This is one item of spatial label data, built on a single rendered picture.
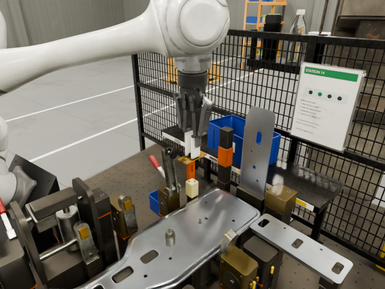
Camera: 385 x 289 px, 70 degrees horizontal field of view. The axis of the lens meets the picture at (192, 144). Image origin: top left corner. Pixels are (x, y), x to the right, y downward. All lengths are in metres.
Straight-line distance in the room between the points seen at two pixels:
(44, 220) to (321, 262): 0.75
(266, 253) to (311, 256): 0.13
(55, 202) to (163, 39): 0.52
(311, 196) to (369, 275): 0.43
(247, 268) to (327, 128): 0.64
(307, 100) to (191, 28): 0.81
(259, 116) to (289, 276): 0.64
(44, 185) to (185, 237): 0.68
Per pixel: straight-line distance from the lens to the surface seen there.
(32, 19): 12.29
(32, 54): 0.73
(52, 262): 0.98
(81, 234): 0.86
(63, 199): 0.82
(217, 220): 0.97
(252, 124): 0.99
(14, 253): 0.88
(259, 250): 0.92
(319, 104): 1.17
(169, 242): 0.87
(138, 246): 0.90
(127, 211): 0.93
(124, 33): 0.52
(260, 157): 1.02
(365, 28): 2.66
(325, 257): 0.94
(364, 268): 1.40
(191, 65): 0.65
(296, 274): 1.27
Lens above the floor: 1.64
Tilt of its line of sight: 27 degrees down
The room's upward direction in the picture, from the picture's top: straight up
